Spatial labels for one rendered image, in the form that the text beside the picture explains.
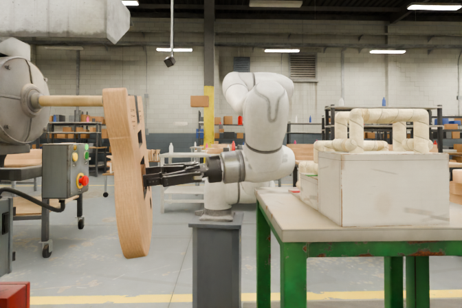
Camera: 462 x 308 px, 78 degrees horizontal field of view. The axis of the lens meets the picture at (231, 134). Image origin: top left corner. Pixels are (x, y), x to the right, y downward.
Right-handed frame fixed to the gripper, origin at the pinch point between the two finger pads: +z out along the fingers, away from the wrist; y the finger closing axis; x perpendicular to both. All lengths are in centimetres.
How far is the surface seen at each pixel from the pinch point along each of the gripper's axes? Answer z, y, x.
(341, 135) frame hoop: -52, -9, 8
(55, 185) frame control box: 34.9, 33.9, -8.8
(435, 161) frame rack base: -69, -21, 2
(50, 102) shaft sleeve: 25.9, 16.3, 20.9
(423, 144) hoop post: -68, -19, 6
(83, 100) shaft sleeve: 16.6, 14.6, 21.0
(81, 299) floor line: 65, 126, -119
